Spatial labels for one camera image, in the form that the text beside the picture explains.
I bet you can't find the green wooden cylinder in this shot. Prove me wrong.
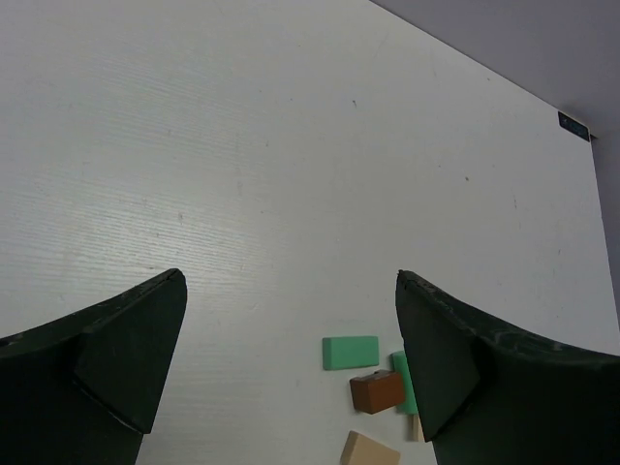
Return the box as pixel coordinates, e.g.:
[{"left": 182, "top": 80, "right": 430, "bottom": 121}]
[{"left": 390, "top": 351, "right": 419, "bottom": 415}]

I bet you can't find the brown wooden block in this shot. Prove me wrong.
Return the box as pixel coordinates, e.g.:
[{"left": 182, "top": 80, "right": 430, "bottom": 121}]
[{"left": 350, "top": 370, "right": 404, "bottom": 415}]

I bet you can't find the small light wood block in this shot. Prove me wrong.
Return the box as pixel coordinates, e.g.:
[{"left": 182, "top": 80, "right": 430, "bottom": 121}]
[{"left": 410, "top": 414, "right": 425, "bottom": 442}]

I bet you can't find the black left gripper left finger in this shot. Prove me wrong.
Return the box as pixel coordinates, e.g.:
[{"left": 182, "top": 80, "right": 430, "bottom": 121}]
[{"left": 1, "top": 268, "right": 187, "bottom": 464}]

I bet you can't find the green rectangular block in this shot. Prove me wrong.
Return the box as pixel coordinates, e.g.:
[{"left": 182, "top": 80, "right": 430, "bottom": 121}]
[{"left": 322, "top": 335, "right": 380, "bottom": 371}]

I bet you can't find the blue table corner label right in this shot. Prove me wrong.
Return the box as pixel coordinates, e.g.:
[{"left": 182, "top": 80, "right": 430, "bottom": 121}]
[{"left": 558, "top": 111, "right": 591, "bottom": 142}]

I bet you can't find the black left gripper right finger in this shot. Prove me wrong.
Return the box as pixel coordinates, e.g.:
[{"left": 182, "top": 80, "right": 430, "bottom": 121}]
[{"left": 395, "top": 270, "right": 619, "bottom": 464}]

